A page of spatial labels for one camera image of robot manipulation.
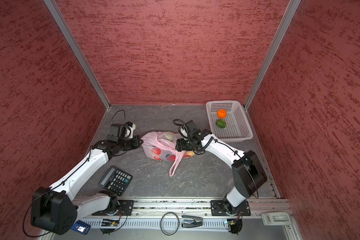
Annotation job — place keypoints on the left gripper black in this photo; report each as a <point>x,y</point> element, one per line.
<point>136,144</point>

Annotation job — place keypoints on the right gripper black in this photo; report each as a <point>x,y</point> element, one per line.
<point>180,144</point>

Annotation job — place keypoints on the pink plastic bag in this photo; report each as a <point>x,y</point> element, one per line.
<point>161,146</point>

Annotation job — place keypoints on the white plastic basket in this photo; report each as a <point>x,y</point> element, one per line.
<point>238,128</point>

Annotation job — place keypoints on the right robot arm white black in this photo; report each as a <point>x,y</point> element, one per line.
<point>247,170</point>

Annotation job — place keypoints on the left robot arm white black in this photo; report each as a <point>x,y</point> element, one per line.
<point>55,208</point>

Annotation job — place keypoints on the green lime fruit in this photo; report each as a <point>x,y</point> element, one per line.
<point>221,123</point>

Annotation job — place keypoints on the orange fruit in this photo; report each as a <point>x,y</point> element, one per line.
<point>221,114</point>

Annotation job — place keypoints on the black calculator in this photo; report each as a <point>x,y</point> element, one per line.
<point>115,181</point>

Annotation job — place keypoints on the black grey stapler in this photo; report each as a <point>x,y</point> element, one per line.
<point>191,221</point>

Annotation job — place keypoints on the left circuit board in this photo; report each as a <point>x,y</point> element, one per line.
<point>109,223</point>

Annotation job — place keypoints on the circuit board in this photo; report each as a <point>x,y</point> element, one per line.
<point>234,226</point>
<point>109,223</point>

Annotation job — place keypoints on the right circuit board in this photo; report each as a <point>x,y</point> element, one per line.
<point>234,226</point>

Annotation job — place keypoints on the blue black device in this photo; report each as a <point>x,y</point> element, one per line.
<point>81,227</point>

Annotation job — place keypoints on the white plastic holder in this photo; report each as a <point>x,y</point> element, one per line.
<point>276,219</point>

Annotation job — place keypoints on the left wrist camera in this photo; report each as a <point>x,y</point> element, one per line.
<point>120,132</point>

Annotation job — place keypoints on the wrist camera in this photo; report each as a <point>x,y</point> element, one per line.
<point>184,131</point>
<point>120,132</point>

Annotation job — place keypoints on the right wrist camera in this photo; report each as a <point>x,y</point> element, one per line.
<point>184,131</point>

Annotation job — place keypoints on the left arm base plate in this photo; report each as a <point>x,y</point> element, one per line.
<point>124,208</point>

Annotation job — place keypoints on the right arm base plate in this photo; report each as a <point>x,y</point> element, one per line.
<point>217,207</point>

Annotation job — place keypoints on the aluminium front rail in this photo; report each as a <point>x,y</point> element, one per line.
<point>161,219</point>

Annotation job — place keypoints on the left aluminium corner post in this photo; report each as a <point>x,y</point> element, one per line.
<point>67,33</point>

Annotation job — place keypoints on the aluminium corner post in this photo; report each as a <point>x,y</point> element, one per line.
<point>279,35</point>
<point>67,33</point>

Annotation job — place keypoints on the right aluminium corner post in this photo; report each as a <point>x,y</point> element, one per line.
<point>279,35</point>

